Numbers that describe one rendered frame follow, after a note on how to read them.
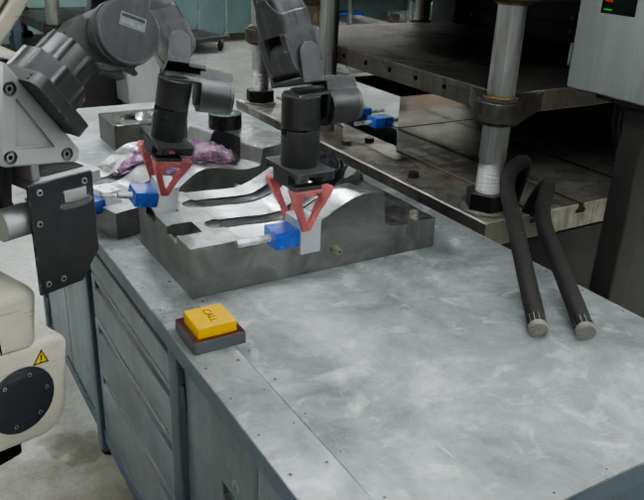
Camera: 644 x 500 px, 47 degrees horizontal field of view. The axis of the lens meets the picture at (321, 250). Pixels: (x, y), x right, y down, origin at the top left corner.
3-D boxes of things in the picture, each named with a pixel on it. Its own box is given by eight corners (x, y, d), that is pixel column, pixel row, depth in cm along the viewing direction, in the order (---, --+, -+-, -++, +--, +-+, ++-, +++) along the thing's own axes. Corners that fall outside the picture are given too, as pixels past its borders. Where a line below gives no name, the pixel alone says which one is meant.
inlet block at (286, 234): (243, 267, 110) (243, 233, 107) (229, 254, 113) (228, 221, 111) (320, 251, 116) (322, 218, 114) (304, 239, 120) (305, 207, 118)
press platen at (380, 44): (498, 187, 159) (509, 104, 151) (240, 75, 259) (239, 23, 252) (731, 145, 198) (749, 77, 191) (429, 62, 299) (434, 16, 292)
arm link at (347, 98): (263, 51, 109) (298, 41, 102) (323, 46, 116) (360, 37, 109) (275, 133, 111) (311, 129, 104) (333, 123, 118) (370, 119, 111)
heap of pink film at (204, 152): (155, 192, 151) (153, 156, 148) (105, 172, 161) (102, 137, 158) (250, 167, 169) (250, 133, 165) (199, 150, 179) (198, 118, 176)
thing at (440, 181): (482, 248, 165) (487, 217, 162) (236, 116, 266) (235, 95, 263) (713, 194, 205) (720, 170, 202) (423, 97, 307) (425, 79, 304)
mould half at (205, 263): (192, 299, 122) (189, 222, 117) (140, 242, 142) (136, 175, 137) (433, 246, 146) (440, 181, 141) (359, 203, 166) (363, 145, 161)
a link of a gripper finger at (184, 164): (173, 184, 136) (181, 135, 132) (187, 200, 131) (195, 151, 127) (137, 184, 132) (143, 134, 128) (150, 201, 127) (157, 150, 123)
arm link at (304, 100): (273, 84, 107) (298, 92, 103) (311, 80, 111) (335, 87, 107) (273, 132, 110) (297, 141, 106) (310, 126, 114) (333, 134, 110)
